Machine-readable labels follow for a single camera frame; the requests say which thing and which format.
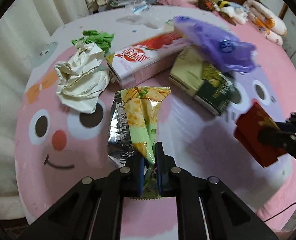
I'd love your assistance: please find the red gold packet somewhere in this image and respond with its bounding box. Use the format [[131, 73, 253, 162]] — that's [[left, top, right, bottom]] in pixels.
[[234, 101, 287, 167]]

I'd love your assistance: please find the green snack wrapper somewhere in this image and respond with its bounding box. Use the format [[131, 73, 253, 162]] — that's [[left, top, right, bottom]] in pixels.
[[107, 86, 171, 199]]

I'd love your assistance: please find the green cream snack box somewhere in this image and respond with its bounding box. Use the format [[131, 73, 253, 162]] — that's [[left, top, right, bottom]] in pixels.
[[169, 46, 234, 115]]

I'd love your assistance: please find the pink bed sheet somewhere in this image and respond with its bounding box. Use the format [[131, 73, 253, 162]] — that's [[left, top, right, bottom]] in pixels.
[[158, 0, 296, 230]]

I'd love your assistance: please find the purple plastic bag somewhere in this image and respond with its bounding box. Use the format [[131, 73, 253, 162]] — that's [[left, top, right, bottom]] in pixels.
[[173, 16, 258, 73]]

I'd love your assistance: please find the rolled white patterned quilt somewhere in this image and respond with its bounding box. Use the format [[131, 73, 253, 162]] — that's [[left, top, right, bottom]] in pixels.
[[243, 0, 287, 46]]

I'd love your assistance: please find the plush toy pile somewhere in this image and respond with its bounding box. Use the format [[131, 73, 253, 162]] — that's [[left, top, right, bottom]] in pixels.
[[195, 0, 248, 26]]

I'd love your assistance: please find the cartoon monster tablecloth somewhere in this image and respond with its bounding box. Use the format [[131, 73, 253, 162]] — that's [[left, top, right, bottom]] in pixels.
[[15, 6, 296, 239]]

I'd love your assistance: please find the crumpled white paper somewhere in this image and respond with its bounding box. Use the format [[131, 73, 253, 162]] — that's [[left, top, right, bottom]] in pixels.
[[54, 42, 109, 114]]

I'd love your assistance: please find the pink white carton box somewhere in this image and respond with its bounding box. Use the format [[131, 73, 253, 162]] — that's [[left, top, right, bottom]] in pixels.
[[106, 31, 191, 88]]

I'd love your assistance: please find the green crumpled wrapper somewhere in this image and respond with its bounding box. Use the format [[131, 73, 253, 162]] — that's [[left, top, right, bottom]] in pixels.
[[71, 30, 114, 55]]

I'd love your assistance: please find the clear plastic wrapper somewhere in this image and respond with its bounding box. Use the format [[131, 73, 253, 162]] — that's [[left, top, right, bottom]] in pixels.
[[117, 1, 168, 29]]

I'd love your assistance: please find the white floral curtain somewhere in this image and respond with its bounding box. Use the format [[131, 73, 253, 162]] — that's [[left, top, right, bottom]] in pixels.
[[0, 0, 88, 220]]

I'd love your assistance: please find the black cable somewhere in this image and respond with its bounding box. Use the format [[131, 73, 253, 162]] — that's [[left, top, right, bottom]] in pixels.
[[262, 195, 296, 223]]

